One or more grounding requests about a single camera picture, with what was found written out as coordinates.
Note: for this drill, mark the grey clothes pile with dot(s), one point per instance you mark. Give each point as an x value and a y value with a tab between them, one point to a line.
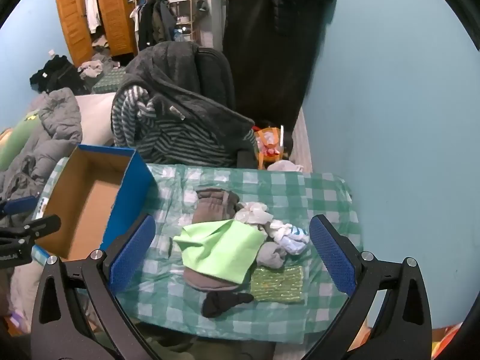
93	68

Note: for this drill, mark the orange bag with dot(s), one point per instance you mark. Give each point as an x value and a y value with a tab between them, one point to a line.
268	137

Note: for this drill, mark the green pillow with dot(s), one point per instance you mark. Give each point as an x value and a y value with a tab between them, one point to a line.
15	142

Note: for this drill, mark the light green cloth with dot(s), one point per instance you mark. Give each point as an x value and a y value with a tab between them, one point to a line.
221	247

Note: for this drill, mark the green checkered tablecloth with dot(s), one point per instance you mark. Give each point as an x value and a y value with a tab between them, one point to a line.
262	187

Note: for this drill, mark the wooden wardrobe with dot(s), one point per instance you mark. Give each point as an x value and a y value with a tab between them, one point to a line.
112	15

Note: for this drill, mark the black sock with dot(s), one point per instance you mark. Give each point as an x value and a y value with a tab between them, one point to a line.
221	303

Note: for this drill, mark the white crumpled cloth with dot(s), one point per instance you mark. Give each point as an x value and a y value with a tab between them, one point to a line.
255	213

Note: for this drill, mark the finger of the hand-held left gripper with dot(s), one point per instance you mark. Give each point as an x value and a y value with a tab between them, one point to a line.
37	227
20	205

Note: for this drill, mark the white plastic bag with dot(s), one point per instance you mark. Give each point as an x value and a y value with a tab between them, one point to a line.
285	165

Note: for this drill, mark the grey puffer jacket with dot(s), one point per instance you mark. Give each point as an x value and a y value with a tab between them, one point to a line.
56	127

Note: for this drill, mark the pale grey bed cover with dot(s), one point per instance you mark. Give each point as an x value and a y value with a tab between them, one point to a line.
93	120

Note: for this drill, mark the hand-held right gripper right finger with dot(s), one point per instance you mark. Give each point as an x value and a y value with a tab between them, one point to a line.
333	255

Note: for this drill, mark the grey sock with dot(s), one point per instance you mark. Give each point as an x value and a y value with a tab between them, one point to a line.
213	206
270	255

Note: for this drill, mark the grey striped sweater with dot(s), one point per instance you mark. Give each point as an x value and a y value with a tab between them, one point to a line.
127	112

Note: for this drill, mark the dark grey fleece robe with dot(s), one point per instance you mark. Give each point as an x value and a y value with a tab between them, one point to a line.
180	82

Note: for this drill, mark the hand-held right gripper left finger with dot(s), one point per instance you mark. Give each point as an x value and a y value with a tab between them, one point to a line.
131	251

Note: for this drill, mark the blue cardboard box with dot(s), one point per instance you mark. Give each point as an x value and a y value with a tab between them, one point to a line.
86	210

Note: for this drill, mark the white hanging shirt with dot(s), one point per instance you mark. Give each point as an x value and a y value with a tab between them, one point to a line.
92	7

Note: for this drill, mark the white blue-striped sock roll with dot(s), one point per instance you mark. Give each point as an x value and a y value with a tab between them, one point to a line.
292	238

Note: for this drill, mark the black hanging coat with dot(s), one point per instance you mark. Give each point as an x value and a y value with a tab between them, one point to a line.
270	45

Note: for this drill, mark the brown knit glove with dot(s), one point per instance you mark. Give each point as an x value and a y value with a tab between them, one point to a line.
202	279

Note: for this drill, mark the glittery green scrub cloth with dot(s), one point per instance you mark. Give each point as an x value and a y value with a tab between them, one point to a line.
277	283

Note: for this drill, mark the dark hanging clothes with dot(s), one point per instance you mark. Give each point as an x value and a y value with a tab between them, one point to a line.
157	22

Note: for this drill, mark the dark green checkered cover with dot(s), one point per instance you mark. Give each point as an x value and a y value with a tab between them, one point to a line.
108	81

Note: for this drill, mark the black clothes pile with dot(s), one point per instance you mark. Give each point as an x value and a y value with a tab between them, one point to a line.
60	75

